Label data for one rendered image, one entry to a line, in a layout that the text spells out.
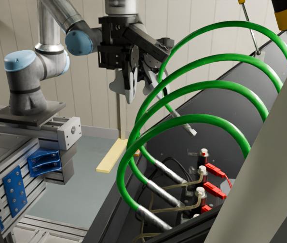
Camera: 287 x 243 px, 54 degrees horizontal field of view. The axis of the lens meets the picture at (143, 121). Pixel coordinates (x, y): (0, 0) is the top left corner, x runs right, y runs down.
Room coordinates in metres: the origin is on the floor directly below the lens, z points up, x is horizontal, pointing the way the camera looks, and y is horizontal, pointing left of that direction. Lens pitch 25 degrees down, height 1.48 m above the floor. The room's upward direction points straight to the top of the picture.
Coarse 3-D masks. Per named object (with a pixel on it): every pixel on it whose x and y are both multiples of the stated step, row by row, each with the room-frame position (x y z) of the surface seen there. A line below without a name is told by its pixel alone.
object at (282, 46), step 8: (216, 24) 0.69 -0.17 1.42; (224, 24) 0.68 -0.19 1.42; (232, 24) 0.67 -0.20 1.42; (240, 24) 0.66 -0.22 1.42; (248, 24) 0.65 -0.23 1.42; (256, 24) 0.64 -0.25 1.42; (192, 32) 0.73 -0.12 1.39; (200, 32) 0.71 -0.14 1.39; (264, 32) 0.63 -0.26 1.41; (272, 32) 0.62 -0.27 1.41; (184, 40) 0.74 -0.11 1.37; (272, 40) 0.62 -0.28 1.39; (280, 40) 0.61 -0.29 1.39; (176, 48) 0.75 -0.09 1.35; (280, 48) 0.60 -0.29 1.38; (160, 72) 0.78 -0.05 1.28; (160, 80) 0.78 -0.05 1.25; (168, 104) 0.77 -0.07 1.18
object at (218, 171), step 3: (207, 165) 0.60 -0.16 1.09; (210, 165) 0.59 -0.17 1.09; (213, 165) 0.59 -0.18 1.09; (207, 168) 0.59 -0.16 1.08; (210, 168) 0.59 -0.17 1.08; (213, 168) 0.58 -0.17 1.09; (216, 168) 0.59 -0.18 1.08; (210, 171) 0.59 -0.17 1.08; (213, 171) 0.58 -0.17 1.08; (216, 171) 0.57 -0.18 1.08; (219, 171) 0.58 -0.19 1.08; (213, 174) 0.58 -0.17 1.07; (216, 174) 0.57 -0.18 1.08; (219, 174) 0.57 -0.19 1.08; (222, 174) 0.56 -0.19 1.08; (222, 177) 0.56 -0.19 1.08
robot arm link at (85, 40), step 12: (48, 0) 0.93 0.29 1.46; (60, 0) 0.93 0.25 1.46; (60, 12) 0.91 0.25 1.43; (72, 12) 0.91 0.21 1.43; (60, 24) 0.91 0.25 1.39; (72, 24) 0.89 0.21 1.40; (84, 24) 0.90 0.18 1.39; (72, 36) 0.85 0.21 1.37; (84, 36) 0.86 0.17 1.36; (96, 36) 0.90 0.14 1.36; (72, 48) 0.86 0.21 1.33; (84, 48) 0.85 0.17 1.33; (96, 48) 0.90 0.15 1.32
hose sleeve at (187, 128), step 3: (171, 111) 0.76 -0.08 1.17; (174, 111) 0.75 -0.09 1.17; (171, 114) 0.75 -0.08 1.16; (174, 114) 0.75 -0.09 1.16; (177, 114) 0.75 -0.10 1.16; (174, 117) 0.75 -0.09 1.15; (183, 126) 0.73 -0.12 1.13; (186, 126) 0.72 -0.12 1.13; (189, 126) 0.73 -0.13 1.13; (186, 129) 0.72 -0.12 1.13; (189, 129) 0.72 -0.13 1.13
